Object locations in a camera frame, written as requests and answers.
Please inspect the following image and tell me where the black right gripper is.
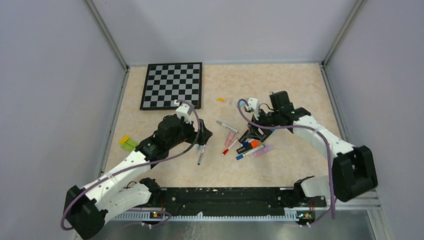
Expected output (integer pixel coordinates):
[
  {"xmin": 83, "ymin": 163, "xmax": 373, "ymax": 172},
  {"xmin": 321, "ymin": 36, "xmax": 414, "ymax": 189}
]
[{"xmin": 246, "ymin": 106, "xmax": 281, "ymax": 141}]

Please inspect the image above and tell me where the dark blue capped pen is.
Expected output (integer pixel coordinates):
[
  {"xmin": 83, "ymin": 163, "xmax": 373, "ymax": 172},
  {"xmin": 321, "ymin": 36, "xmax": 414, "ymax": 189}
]
[{"xmin": 197, "ymin": 144, "xmax": 207, "ymax": 166}]

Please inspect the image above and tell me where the grey capped white marker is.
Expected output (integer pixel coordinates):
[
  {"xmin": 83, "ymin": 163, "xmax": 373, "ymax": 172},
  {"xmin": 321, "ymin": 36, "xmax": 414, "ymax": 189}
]
[{"xmin": 216, "ymin": 120, "xmax": 239, "ymax": 133}]

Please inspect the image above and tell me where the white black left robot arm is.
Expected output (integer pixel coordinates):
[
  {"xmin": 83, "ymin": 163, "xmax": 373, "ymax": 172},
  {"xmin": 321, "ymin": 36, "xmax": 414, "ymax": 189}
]
[{"xmin": 60, "ymin": 114, "xmax": 213, "ymax": 240}]

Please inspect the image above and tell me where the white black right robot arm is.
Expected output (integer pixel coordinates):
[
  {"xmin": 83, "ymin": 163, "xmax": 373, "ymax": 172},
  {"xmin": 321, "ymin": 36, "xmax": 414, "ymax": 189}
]
[{"xmin": 239, "ymin": 91, "xmax": 379, "ymax": 206}]

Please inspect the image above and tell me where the lilac highlighter pen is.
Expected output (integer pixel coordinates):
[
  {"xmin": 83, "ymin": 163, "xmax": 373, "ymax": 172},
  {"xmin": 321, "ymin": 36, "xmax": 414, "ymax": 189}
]
[{"xmin": 250, "ymin": 145, "xmax": 274, "ymax": 158}]

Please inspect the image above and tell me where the pink correction tape pen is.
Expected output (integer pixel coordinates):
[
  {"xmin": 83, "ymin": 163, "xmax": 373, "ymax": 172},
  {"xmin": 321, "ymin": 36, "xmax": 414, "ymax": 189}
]
[{"xmin": 224, "ymin": 130, "xmax": 238, "ymax": 147}]

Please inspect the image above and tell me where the orange capped black highlighter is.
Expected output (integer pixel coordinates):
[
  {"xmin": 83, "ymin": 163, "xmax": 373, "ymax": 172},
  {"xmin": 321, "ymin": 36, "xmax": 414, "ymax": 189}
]
[{"xmin": 236, "ymin": 140, "xmax": 261, "ymax": 155}]

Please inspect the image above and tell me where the blue capped white marker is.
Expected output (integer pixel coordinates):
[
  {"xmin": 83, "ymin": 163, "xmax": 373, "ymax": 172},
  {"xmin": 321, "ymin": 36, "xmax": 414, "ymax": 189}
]
[{"xmin": 235, "ymin": 145, "xmax": 265, "ymax": 161}]

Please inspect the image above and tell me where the black white checkerboard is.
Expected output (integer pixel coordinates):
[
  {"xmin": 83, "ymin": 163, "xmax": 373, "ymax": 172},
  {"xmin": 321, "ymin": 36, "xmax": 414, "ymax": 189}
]
[{"xmin": 139, "ymin": 62, "xmax": 203, "ymax": 111}]

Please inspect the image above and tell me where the green yellow block stack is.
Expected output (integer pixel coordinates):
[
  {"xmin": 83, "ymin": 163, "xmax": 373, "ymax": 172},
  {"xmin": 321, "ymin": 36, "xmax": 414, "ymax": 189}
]
[{"xmin": 119, "ymin": 135, "xmax": 139, "ymax": 152}]

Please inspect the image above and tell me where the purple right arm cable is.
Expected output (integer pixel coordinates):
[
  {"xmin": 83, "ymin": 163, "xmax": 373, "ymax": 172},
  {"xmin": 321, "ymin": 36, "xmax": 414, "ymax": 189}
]
[{"xmin": 236, "ymin": 98, "xmax": 337, "ymax": 221}]

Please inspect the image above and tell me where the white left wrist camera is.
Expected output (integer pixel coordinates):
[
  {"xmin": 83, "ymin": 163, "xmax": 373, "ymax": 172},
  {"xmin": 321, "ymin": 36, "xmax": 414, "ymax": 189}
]
[{"xmin": 173, "ymin": 100, "xmax": 194, "ymax": 124}]

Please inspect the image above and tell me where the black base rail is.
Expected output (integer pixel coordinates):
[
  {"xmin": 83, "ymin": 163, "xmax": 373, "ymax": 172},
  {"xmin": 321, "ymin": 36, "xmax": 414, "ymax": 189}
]
[{"xmin": 138, "ymin": 187, "xmax": 314, "ymax": 217}]

